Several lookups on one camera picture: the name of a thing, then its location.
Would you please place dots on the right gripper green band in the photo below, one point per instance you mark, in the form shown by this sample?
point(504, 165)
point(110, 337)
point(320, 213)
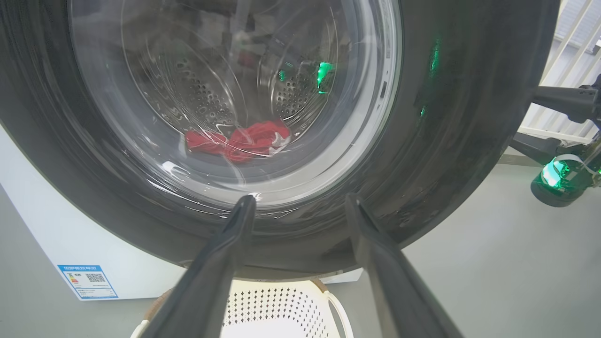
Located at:
point(558, 183)

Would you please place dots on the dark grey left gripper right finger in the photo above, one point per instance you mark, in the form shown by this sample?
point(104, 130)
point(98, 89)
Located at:
point(394, 291)

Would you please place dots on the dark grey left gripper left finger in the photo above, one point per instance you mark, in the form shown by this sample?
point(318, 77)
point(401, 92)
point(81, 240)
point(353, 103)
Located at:
point(206, 281)

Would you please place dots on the black round glass washer door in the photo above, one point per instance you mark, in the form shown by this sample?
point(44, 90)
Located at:
point(446, 141)

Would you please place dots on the red garment with white trim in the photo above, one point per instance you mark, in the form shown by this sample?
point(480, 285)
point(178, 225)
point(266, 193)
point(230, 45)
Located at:
point(249, 143)

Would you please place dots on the white perforated basket brown rim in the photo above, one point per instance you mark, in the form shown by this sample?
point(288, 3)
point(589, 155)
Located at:
point(277, 310)

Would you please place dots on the white slatted railing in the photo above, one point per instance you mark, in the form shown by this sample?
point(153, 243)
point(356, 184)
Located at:
point(563, 47)

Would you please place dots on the blue energy label sticker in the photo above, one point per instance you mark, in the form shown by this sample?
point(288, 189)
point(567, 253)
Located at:
point(89, 281)

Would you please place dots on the steel perforated washer drum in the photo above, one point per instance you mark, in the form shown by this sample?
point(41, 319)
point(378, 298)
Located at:
point(202, 94)

